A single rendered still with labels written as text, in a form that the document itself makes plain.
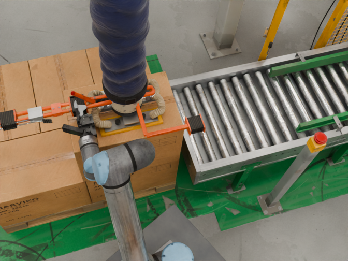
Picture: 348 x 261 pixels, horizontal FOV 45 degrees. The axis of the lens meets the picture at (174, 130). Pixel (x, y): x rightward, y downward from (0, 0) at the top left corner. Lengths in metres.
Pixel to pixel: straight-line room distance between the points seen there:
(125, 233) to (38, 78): 1.59
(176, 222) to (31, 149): 1.04
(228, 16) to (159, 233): 1.96
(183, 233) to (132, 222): 0.60
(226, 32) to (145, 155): 2.26
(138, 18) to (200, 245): 1.20
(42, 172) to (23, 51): 1.54
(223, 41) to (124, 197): 2.39
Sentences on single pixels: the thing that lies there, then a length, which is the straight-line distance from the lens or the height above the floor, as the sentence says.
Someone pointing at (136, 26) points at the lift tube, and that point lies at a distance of 1.69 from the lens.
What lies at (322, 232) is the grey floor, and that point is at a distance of 3.30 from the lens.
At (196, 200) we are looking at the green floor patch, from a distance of 3.14.
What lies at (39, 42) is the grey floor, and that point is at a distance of 3.97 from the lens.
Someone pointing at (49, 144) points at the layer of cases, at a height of 0.54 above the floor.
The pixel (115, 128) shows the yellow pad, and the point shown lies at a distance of 2.26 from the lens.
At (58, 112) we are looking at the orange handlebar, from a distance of 2.21.
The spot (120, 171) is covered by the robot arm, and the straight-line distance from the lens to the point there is 1.58.
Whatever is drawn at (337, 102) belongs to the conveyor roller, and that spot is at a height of 0.55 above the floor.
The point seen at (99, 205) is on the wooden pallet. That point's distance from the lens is 3.05.
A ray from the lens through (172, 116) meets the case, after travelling 2.33.
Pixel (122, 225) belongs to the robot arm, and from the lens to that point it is 1.72.
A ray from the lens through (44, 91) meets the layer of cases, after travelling 2.97.
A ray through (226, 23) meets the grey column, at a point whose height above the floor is 0.36.
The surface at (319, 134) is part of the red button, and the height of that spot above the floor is 1.04.
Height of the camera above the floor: 2.94
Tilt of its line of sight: 61 degrees down
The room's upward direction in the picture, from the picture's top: 7 degrees clockwise
